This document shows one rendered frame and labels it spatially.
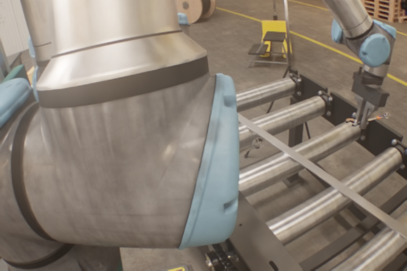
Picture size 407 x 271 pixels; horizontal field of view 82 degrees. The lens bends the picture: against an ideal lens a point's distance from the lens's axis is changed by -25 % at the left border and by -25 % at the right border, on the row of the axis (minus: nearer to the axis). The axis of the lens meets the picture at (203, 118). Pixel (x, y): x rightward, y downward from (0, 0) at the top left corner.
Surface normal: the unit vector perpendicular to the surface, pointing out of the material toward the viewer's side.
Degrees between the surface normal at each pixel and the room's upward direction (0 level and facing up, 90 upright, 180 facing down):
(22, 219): 84
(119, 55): 33
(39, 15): 92
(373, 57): 94
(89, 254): 70
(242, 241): 0
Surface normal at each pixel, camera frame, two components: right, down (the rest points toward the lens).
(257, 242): -0.11, -0.84
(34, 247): 0.58, 0.37
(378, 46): -0.02, 0.58
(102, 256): 0.88, -0.30
